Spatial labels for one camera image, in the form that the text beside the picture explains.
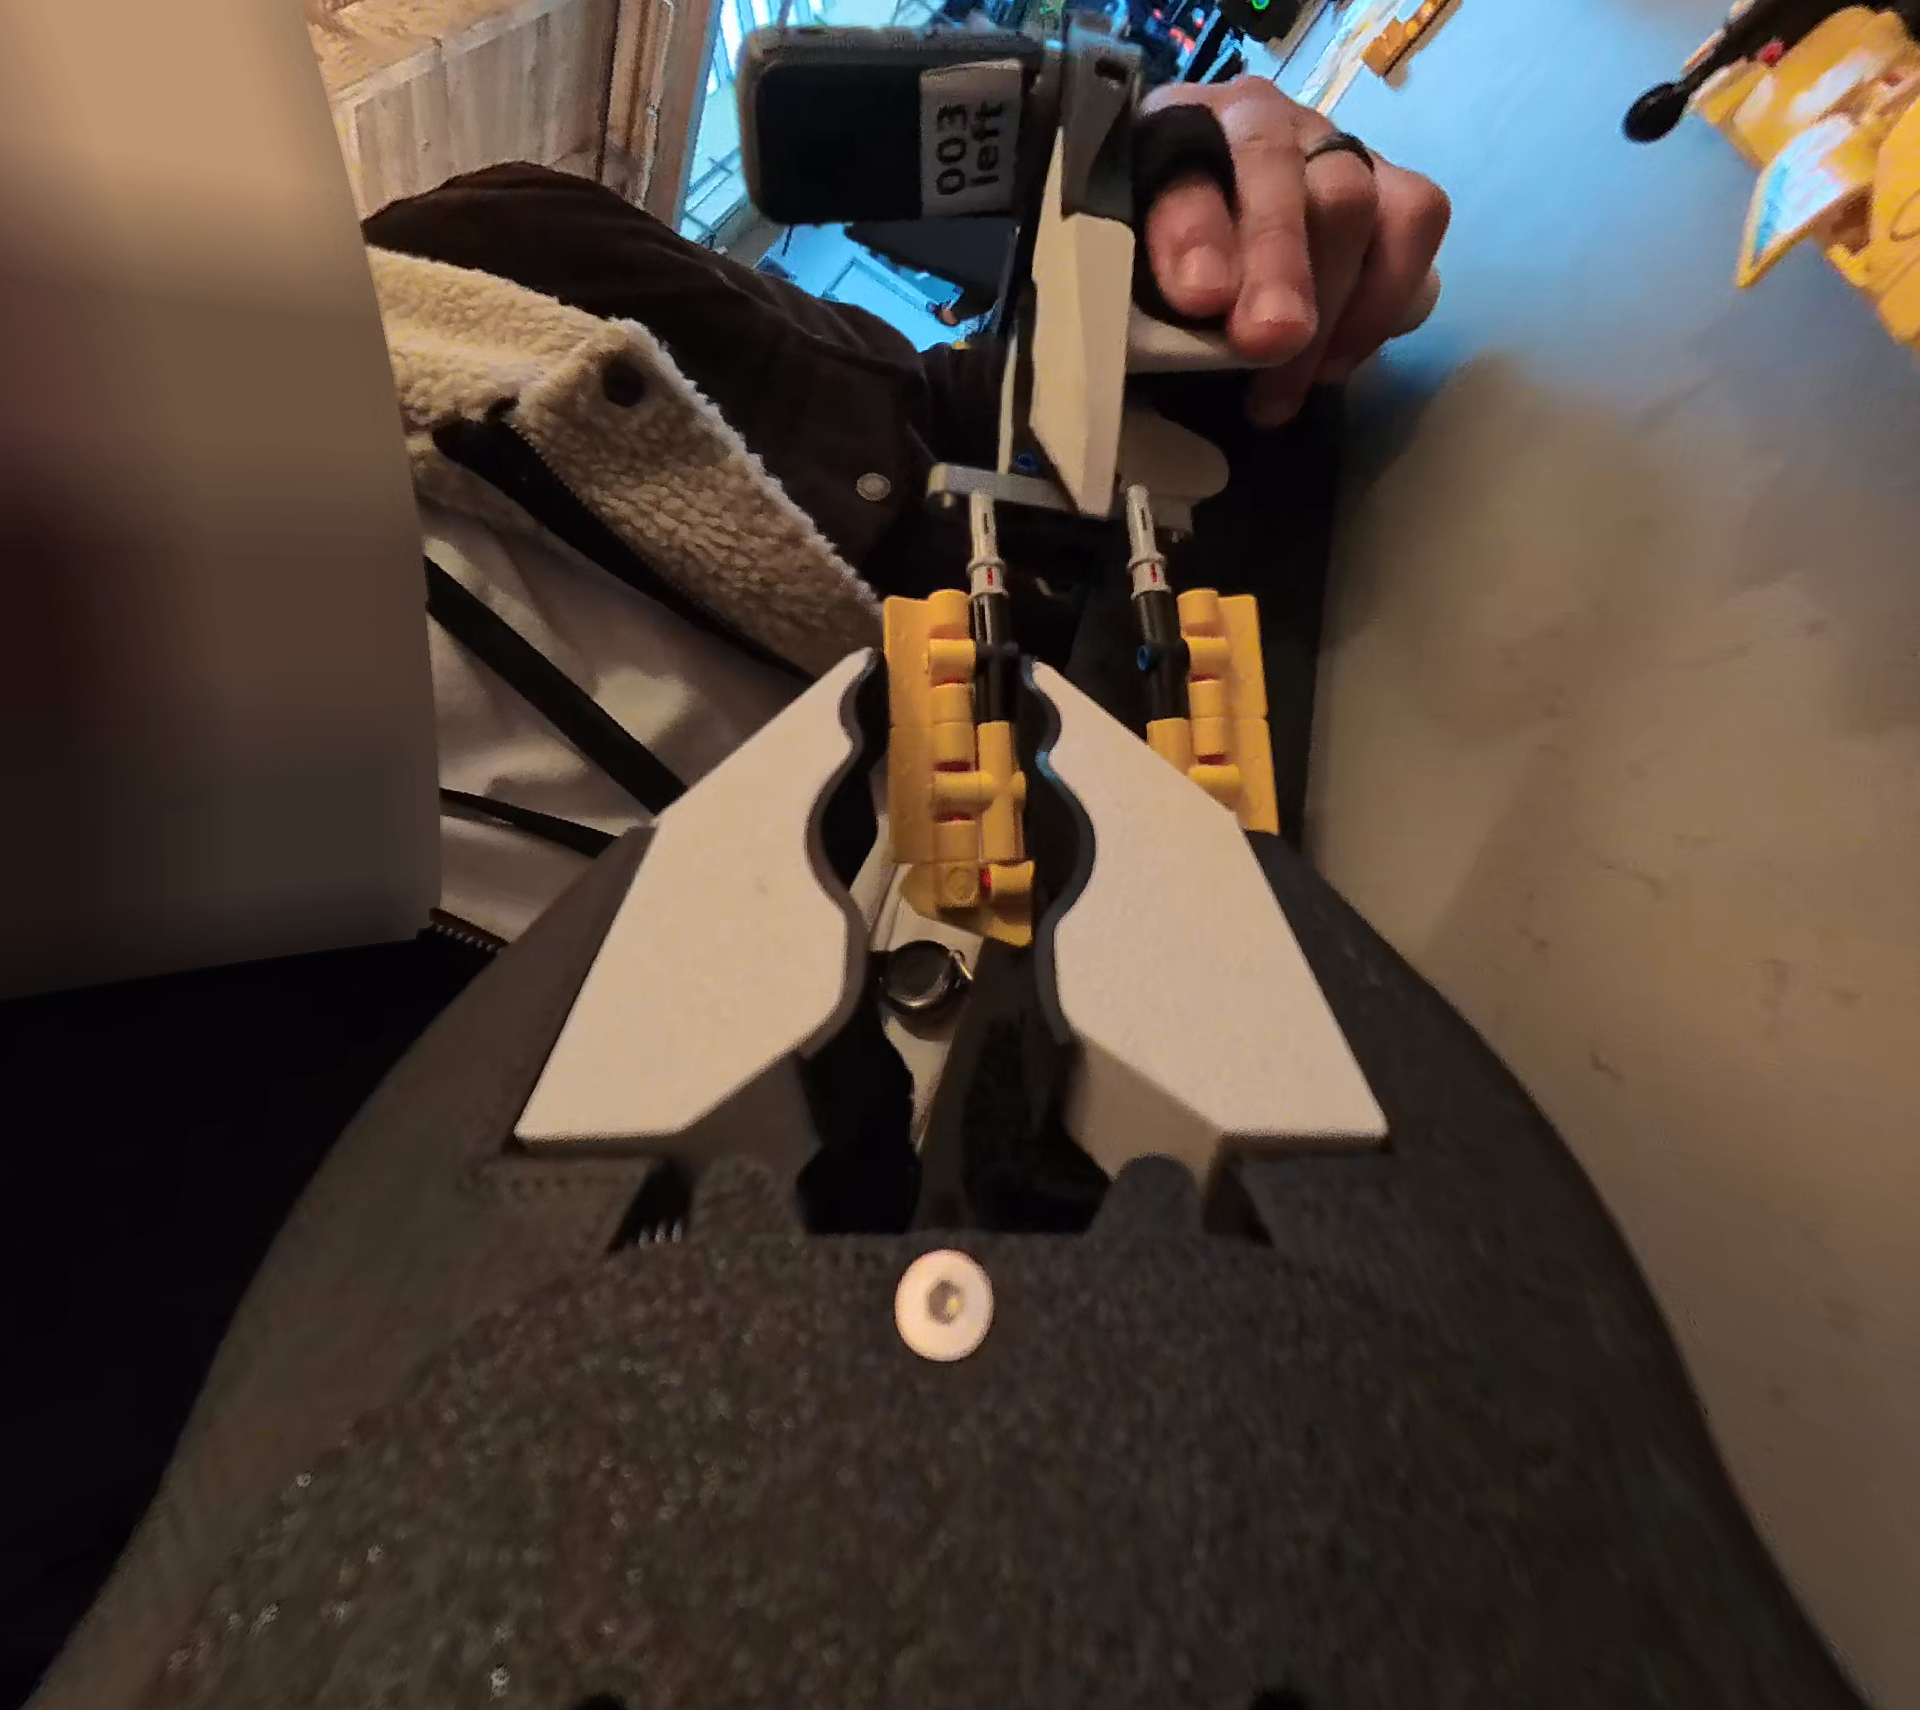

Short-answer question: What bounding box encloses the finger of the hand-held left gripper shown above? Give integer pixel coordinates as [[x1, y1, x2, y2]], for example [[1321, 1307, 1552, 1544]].
[[996, 312, 1040, 479], [1029, 128, 1138, 516]]

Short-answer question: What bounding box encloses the white striped shirt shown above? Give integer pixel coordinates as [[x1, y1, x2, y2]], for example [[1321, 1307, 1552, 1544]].
[[424, 509, 842, 948]]

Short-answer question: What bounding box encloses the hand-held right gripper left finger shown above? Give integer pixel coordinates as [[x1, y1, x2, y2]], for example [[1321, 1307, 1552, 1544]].
[[513, 648, 891, 1232]]

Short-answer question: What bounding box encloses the yellow toy brick car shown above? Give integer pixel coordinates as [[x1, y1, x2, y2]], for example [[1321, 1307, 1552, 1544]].
[[1625, 0, 1920, 349]]

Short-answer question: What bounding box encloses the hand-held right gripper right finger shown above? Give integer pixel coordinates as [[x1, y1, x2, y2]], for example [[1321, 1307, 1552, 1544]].
[[1025, 659, 1393, 1210]]

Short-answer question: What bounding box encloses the small yellow brick piece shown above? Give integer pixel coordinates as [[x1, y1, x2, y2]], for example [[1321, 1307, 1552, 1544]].
[[1381, 0, 1468, 78]]

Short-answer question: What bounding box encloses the brown fleece-lined jacket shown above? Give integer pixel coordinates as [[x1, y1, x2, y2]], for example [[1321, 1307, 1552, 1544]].
[[364, 163, 1022, 677]]

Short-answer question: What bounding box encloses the person's left hand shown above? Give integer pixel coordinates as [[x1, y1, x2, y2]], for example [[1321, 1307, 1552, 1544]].
[[1132, 74, 1453, 429]]

